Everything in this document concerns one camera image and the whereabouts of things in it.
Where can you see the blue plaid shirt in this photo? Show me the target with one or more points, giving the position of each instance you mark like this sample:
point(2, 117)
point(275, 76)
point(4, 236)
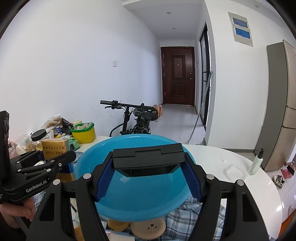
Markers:
point(179, 222)

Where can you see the green pump lotion bottle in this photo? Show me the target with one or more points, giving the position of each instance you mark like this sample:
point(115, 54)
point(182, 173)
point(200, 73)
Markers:
point(256, 163)

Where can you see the person left hand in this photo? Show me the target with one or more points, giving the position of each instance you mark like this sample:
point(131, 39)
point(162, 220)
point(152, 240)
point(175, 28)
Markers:
point(10, 211)

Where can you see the black case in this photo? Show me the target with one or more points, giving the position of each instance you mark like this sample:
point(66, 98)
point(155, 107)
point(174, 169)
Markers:
point(148, 161)

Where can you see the gold cigarette pack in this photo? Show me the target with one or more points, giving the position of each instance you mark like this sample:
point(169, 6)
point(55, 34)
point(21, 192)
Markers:
point(52, 148)

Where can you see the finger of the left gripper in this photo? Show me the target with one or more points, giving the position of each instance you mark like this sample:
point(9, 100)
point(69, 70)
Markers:
point(26, 160)
point(55, 165)

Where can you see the wall electrical panel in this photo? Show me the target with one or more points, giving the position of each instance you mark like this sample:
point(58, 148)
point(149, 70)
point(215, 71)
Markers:
point(241, 30)

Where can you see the brown entrance door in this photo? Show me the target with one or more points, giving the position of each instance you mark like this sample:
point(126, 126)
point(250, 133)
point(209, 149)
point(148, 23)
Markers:
point(178, 75)

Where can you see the yellow green-rimmed bucket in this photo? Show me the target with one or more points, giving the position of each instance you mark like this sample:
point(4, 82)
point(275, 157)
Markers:
point(84, 133)

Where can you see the blue plastic basin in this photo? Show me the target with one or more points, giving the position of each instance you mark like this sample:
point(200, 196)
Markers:
point(137, 198)

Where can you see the amber soap bar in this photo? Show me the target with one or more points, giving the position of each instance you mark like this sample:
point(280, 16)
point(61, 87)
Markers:
point(117, 226)

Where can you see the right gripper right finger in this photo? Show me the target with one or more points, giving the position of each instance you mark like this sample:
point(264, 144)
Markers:
point(242, 221)

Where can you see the mop with metal pole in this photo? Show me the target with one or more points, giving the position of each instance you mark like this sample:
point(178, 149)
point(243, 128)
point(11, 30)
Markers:
point(201, 106)

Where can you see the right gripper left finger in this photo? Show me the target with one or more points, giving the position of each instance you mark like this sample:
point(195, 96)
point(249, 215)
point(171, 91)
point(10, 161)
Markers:
point(53, 219)

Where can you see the black-lid cereal jar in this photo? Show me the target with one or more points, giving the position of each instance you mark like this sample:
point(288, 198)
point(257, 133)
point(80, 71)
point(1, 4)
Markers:
point(37, 138)

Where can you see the wall light switch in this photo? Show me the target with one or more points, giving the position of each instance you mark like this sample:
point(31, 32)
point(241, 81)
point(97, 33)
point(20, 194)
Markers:
point(114, 62)

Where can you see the clear plastic lid tray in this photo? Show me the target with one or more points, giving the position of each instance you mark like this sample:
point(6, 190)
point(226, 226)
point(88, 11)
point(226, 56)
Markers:
point(233, 173)

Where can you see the gold grey refrigerator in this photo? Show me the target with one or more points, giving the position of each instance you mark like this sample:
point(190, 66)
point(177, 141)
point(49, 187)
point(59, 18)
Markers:
point(277, 136)

